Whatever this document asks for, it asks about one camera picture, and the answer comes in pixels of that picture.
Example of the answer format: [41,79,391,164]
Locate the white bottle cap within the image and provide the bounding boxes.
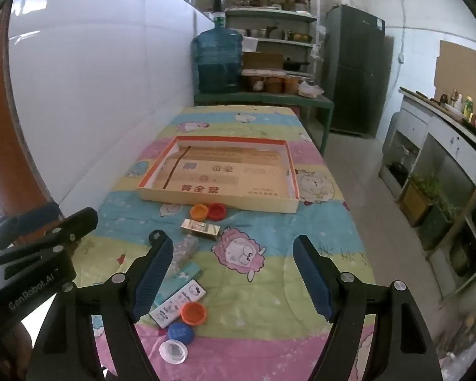
[159,339,188,365]

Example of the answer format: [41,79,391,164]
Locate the blue bottle cap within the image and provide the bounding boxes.
[168,322,195,346]

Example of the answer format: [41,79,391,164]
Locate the blue water jug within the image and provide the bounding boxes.
[192,0,243,94]

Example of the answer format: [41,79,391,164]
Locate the cardboard sheet on wall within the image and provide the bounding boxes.
[433,40,476,105]

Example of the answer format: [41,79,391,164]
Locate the cardboard box on shelf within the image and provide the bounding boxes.
[242,52,284,70]

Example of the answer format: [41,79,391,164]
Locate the colourful cartoon sheep quilt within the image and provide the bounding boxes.
[73,106,374,380]

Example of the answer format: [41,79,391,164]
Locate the white kitchen counter cabinet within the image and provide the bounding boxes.
[379,88,476,297]

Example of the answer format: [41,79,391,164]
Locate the potted green plant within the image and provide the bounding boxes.
[399,174,440,227]

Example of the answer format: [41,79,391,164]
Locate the small gold box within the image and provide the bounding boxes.
[180,218,220,240]

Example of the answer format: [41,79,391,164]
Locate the green white storage shelf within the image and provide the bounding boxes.
[224,0,321,83]

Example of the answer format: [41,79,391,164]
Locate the light orange bottle cap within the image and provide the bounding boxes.
[190,204,209,222]

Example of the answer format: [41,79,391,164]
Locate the teal floral box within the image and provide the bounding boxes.
[154,262,203,307]

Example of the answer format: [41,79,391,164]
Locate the clear patterned rectangular case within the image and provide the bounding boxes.
[167,235,199,277]

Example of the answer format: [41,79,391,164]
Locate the red bottle cap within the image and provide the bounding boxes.
[208,203,227,221]

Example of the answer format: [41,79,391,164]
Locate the dark green refrigerator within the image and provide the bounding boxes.
[321,5,385,136]

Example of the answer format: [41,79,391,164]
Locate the green low bench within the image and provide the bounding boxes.
[193,92,334,156]

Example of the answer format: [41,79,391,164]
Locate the white Hello Kitty box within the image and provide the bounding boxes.
[149,279,206,329]

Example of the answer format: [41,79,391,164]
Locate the shallow orange rimmed cardboard tray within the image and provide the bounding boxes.
[136,135,300,213]

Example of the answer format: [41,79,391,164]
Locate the white plastic bag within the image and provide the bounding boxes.
[297,81,324,98]

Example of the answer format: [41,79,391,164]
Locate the person's left hand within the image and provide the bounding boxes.
[0,322,33,380]

